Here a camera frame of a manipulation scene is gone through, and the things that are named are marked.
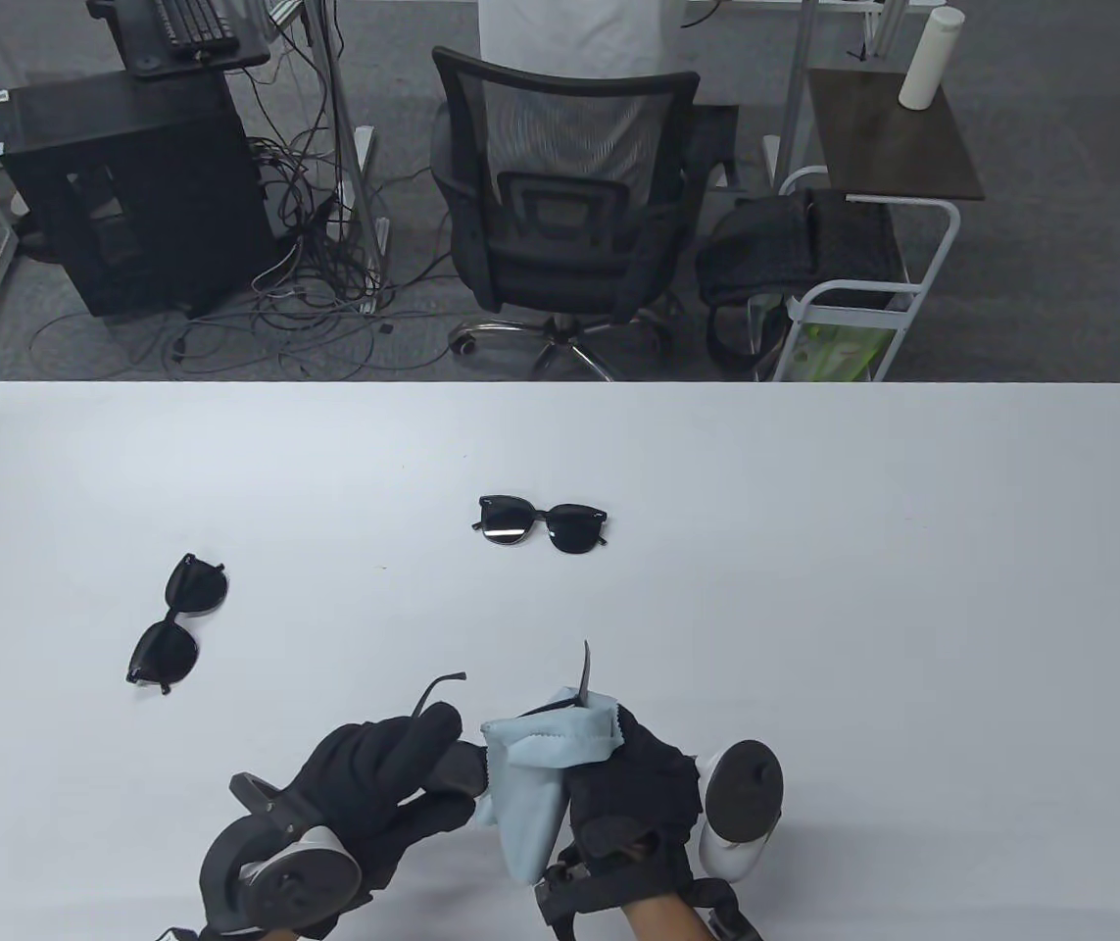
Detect person's left hand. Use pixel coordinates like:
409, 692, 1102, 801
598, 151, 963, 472
280, 702, 478, 895

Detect person's right hand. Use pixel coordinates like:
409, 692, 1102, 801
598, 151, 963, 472
564, 704, 704, 883

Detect black sunglasses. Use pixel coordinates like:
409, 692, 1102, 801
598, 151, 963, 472
413, 642, 593, 797
471, 495, 614, 557
125, 554, 229, 697

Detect light blue cleaning cloth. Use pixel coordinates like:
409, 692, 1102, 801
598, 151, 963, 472
474, 692, 624, 886

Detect grey and white controller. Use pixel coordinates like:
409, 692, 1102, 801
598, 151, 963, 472
199, 772, 365, 937
700, 740, 784, 878

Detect person's right forearm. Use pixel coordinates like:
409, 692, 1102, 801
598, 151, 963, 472
618, 894, 717, 941

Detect green packet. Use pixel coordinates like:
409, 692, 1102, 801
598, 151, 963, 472
795, 323, 899, 381

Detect black mesh office chair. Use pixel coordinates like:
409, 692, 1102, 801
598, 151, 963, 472
430, 46, 743, 383

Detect black backpack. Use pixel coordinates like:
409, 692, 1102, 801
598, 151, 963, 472
695, 188, 905, 373

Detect black computer tower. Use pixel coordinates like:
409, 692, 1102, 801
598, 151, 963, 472
0, 71, 271, 320

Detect white desk leg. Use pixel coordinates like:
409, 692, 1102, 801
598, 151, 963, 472
305, 0, 392, 315

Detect dark brown side table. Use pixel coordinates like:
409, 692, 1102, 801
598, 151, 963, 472
804, 67, 987, 203

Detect black keyboard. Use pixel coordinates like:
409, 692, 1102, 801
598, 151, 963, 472
153, 0, 237, 48

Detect black keyboard tray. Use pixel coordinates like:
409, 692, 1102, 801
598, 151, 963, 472
87, 0, 271, 79

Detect white cylindrical bottle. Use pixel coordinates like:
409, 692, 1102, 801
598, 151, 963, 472
899, 5, 965, 111

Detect tangle of black cables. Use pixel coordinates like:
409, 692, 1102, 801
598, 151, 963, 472
30, 0, 453, 378

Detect white metal desk frame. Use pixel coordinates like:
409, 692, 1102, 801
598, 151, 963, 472
763, 0, 913, 192

